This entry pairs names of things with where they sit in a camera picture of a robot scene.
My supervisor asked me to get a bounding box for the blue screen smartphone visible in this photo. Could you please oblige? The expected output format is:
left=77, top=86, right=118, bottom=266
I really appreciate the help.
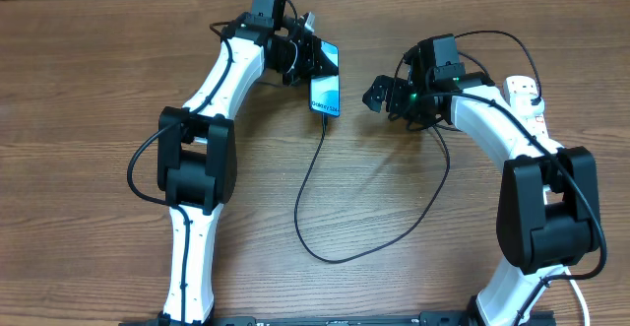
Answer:
left=309, top=41, right=341, bottom=117

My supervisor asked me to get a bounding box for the black charging cable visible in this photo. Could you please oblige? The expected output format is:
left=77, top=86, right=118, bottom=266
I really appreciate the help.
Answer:
left=293, top=30, right=545, bottom=265

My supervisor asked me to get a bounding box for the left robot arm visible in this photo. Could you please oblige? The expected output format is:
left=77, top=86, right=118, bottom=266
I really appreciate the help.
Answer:
left=156, top=0, right=341, bottom=325

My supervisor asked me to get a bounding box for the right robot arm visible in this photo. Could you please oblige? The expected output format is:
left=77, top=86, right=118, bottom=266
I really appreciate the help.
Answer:
left=362, top=33, right=607, bottom=325

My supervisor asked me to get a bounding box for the white power strip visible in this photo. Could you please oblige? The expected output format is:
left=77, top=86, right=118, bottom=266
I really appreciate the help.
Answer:
left=503, top=75, right=548, bottom=137

